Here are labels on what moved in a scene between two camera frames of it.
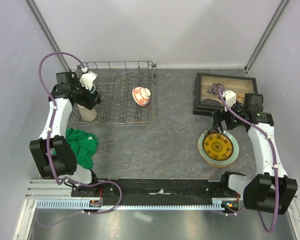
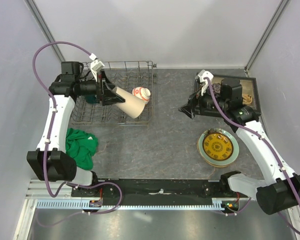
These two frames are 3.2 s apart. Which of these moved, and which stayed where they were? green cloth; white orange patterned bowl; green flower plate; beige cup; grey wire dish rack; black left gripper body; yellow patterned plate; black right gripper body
Moved: black left gripper body; black right gripper body; beige cup
Stayed: green cloth; yellow patterned plate; green flower plate; grey wire dish rack; white orange patterned bowl
